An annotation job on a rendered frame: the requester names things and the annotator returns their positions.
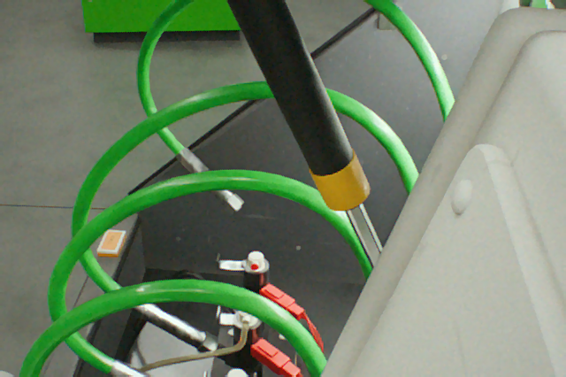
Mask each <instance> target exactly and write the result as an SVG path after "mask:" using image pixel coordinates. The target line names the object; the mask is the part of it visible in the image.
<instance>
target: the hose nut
mask: <svg viewBox="0 0 566 377"><path fill-rule="evenodd" d="M243 203H244V201H243V200H242V199H241V198H240V197H239V196H238V195H237V194H236V193H235V194H233V195H232V196H231V197H230V198H229V199H228V200H227V201H226V203H225V204H224V205H223V206H224V207H225V208H226V209H227V210H228V211H229V213H230V214H231V215H232V214H233V212H235V211H238V210H239V209H240V208H241V205H242V204H243Z"/></svg>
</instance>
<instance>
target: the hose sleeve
mask: <svg viewBox="0 0 566 377"><path fill-rule="evenodd" d="M176 158H177V159H178V160H179V161H180V163H181V164H182V165H183V166H185V167H186V168H187V169H188V171H189V172H191V173H201V172H208V171H210V170H209V169H208V168H207V167H206V166H205V165H204V164H203V162H202V161H201V160H200V159H199V158H198V157H197V156H196V155H195V154H194V153H192V152H191V151H190V150H189V149H188V148H185V149H183V150H181V151H180V152H179V153H178V154H177V156H176ZM211 194H213V195H214V196H215V197H216V198H217V199H218V200H219V201H220V202H221V203H222V204H225V203H226V201H227V200H228V199H229V198H230V197H231V196H232V195H233V193H232V192H231V191H230V190H220V191H211Z"/></svg>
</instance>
